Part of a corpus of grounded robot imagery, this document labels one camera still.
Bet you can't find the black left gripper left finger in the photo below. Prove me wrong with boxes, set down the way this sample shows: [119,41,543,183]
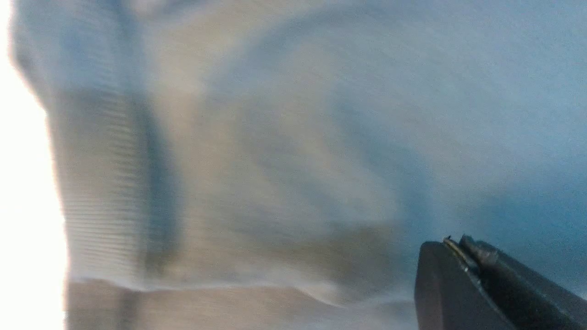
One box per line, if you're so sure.
[414,240,515,330]

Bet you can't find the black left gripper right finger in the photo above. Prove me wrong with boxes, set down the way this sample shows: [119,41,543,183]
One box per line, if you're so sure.
[443,236,586,330]

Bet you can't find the dark gray long-sleeve top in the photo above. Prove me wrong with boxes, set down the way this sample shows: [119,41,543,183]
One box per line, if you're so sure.
[9,0,586,330]

